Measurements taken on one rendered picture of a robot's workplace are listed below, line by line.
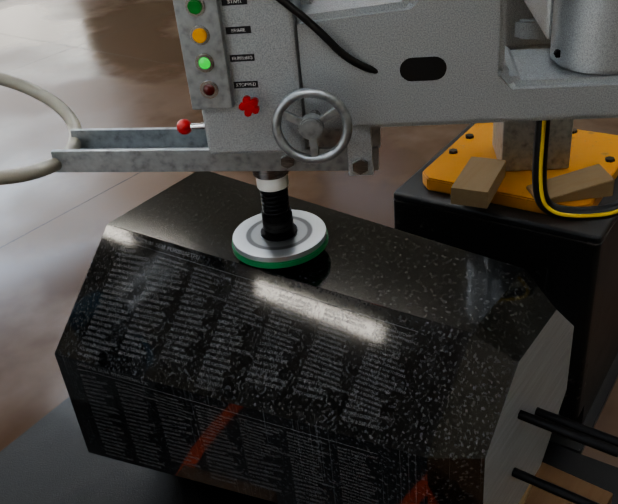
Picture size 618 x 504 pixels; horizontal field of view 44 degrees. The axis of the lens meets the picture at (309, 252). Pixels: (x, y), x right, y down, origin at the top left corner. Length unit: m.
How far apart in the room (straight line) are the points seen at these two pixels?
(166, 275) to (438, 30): 0.87
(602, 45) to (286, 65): 0.56
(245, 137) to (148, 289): 0.54
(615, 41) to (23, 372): 2.36
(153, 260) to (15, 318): 1.57
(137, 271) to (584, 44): 1.12
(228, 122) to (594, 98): 0.68
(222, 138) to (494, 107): 0.52
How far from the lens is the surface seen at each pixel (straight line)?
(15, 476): 2.66
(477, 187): 2.07
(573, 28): 1.48
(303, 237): 1.69
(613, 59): 1.48
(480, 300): 1.57
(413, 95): 1.45
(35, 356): 3.13
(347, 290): 1.61
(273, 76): 1.45
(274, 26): 1.42
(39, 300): 3.45
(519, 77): 1.48
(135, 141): 1.75
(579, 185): 2.13
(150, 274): 1.88
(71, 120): 1.87
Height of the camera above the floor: 1.79
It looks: 32 degrees down
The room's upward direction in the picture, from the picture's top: 6 degrees counter-clockwise
